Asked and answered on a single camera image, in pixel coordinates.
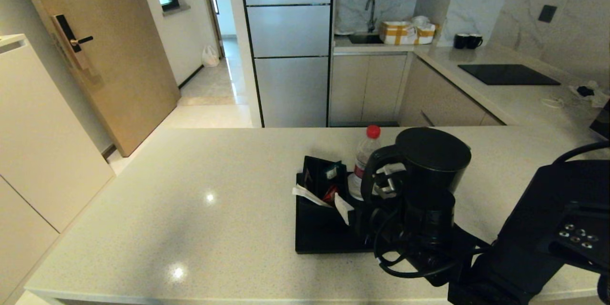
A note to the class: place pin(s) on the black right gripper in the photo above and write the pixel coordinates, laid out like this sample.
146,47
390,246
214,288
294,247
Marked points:
381,228

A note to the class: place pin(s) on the clear water bottle red cap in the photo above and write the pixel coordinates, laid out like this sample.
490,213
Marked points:
367,150

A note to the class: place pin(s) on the black electric kettle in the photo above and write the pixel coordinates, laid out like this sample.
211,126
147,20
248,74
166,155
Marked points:
431,157

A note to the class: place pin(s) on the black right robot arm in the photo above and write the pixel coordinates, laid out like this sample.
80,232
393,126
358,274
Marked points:
524,228

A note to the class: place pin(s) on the red plastic snack bag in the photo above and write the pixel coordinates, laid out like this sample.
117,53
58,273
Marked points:
330,194

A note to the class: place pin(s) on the black condiment organizer box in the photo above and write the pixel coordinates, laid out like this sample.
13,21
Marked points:
314,214

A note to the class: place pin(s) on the white paper stick sachet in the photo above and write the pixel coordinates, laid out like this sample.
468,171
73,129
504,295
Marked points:
310,195

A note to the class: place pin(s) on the black rectangular serving tray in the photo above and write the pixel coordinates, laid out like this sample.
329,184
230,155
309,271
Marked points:
324,238

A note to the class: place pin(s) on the pale paper packet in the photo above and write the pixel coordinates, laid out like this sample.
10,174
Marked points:
308,175

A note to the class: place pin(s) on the beige kitchen base cabinet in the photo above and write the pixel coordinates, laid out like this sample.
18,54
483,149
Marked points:
371,88

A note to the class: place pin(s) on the steel kitchen sink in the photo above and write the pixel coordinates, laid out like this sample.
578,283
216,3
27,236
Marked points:
364,38

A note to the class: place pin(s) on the silver refrigerator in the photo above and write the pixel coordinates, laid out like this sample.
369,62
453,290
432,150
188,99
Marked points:
288,33

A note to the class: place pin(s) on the cardboard box with yellow tape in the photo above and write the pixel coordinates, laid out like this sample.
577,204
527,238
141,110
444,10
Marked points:
400,33

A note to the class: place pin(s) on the dark kitchen faucet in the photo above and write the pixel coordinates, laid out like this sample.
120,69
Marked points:
371,12

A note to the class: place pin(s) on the white plastic bag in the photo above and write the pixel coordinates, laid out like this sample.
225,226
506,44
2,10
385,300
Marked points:
210,57

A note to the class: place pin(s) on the black mug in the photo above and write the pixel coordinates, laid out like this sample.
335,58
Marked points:
460,41
475,41

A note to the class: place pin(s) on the black induction cooktop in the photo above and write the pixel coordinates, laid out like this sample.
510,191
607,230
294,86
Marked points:
507,75

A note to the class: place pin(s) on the black power adapter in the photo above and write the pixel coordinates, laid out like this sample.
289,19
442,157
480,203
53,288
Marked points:
585,90

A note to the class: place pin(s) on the light wooden door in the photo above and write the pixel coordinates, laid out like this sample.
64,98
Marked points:
109,57

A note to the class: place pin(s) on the white crumpled cloth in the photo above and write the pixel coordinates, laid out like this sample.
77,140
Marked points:
601,97

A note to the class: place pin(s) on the black electronic door lock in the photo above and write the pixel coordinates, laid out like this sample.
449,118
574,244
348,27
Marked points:
66,33

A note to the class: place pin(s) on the black wall socket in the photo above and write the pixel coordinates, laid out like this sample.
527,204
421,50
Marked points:
547,13

